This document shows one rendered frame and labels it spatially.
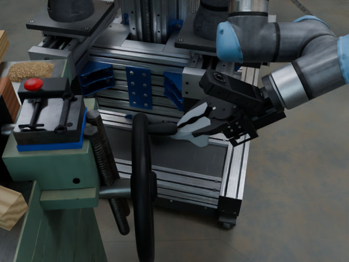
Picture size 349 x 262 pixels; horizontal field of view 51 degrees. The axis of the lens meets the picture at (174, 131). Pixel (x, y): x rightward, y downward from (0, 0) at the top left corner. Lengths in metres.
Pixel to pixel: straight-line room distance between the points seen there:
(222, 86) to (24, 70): 0.47
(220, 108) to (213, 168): 0.90
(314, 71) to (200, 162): 0.99
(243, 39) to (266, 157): 1.27
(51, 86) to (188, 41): 0.57
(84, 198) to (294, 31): 0.48
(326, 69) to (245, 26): 0.16
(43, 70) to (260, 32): 0.48
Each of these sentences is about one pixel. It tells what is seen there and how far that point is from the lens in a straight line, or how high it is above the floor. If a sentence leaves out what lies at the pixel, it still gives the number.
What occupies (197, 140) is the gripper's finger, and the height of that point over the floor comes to 0.89.
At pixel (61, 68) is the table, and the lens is 0.90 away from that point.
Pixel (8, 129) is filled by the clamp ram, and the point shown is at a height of 0.96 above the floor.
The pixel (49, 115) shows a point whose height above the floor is 1.00.
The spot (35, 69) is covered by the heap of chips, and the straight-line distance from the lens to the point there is 0.88.
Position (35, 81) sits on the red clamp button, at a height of 1.02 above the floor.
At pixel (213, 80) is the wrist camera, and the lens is 0.60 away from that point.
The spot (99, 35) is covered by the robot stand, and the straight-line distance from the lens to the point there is 1.37.
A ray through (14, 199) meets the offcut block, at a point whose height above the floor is 0.94.
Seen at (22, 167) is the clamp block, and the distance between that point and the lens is 0.64.
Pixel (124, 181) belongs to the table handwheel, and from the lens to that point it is 0.71.
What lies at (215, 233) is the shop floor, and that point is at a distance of 1.61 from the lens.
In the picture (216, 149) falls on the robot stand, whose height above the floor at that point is 0.21.
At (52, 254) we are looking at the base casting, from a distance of 0.75.
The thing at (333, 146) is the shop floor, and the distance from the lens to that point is 2.08.
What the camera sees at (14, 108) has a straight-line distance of 0.78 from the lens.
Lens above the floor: 1.38
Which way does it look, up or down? 44 degrees down
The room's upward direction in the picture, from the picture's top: straight up
